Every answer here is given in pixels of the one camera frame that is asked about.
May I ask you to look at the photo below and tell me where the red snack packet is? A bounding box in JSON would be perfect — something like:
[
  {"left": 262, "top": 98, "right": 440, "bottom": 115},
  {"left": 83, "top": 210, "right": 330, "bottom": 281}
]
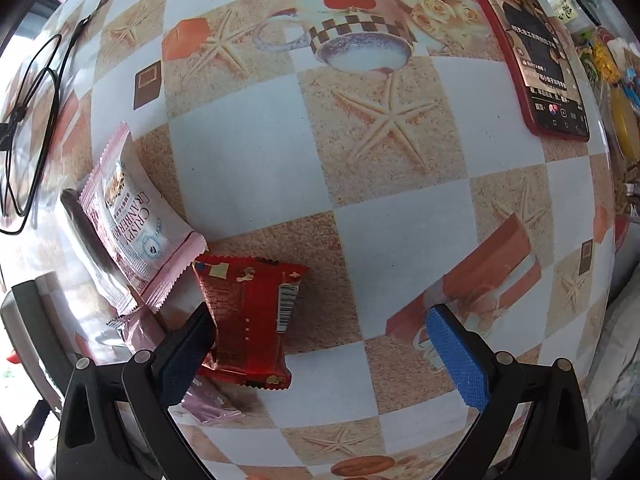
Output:
[{"left": 191, "top": 254, "right": 308, "bottom": 391}]

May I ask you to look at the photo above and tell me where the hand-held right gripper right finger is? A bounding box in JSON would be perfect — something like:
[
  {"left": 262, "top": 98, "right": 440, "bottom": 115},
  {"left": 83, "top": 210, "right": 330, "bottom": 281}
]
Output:
[{"left": 426, "top": 304, "right": 592, "bottom": 480}]

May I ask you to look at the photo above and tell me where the red smartphone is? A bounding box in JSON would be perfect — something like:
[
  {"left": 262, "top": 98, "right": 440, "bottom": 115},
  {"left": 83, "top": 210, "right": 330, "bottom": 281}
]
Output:
[{"left": 457, "top": 0, "right": 591, "bottom": 142}]

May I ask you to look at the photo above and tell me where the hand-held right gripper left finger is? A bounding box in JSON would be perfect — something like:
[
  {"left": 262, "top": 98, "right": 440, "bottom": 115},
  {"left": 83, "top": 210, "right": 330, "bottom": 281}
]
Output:
[{"left": 56, "top": 301, "right": 218, "bottom": 480}]

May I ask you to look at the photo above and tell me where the pile of assorted snacks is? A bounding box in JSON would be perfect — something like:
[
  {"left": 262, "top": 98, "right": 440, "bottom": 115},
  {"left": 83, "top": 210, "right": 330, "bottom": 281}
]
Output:
[{"left": 570, "top": 10, "right": 640, "bottom": 221}]

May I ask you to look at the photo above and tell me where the black power cable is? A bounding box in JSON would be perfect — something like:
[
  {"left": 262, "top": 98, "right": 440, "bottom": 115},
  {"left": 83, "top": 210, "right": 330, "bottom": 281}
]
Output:
[{"left": 0, "top": 0, "right": 116, "bottom": 235}]

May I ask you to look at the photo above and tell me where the black power adapter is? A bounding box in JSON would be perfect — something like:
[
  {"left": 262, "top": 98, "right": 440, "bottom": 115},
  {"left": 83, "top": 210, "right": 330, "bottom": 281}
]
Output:
[{"left": 0, "top": 110, "right": 26, "bottom": 153}]

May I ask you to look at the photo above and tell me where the pink white snack packet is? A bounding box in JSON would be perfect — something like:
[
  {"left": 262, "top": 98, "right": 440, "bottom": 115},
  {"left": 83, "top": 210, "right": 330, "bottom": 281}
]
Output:
[
  {"left": 79, "top": 122, "right": 208, "bottom": 311},
  {"left": 59, "top": 189, "right": 138, "bottom": 317}
]

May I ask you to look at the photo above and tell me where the mauve snack packet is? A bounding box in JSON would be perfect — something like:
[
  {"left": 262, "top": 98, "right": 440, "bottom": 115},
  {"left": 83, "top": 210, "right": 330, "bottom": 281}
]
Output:
[{"left": 107, "top": 305, "right": 243, "bottom": 426}]

